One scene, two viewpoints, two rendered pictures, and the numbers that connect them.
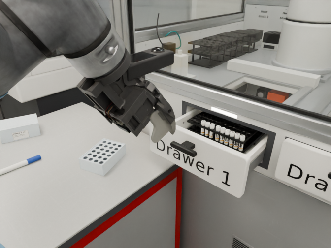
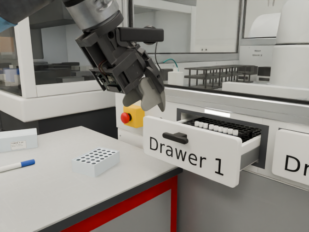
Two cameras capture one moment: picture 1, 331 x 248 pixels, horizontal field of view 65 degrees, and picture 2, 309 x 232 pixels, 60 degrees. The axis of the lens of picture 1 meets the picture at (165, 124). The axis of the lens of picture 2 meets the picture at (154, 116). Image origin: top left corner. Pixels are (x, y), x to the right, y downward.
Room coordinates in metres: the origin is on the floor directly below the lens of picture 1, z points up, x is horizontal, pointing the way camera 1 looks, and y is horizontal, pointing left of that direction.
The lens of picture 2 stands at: (-0.09, -0.03, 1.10)
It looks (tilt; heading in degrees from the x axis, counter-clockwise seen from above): 14 degrees down; 3
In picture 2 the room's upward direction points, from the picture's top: straight up
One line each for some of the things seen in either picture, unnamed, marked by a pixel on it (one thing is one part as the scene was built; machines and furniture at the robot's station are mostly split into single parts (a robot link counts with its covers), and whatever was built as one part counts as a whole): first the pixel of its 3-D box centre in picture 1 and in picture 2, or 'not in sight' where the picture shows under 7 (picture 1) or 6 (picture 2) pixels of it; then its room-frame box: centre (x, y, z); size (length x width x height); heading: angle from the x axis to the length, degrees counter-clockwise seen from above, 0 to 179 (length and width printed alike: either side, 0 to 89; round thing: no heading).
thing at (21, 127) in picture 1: (19, 127); (18, 139); (0.82, 0.53, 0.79); 0.13 x 0.09 x 0.05; 118
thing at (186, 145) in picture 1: (186, 146); (178, 136); (0.52, -0.05, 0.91); 0.07 x 0.04 x 0.01; 48
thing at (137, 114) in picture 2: not in sight; (133, 116); (0.85, 0.10, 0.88); 0.07 x 0.05 x 0.07; 48
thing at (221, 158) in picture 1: (192, 153); (185, 147); (0.54, -0.07, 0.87); 0.29 x 0.02 x 0.11; 48
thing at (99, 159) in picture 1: (103, 155); (96, 160); (0.66, 0.19, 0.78); 0.12 x 0.08 x 0.04; 156
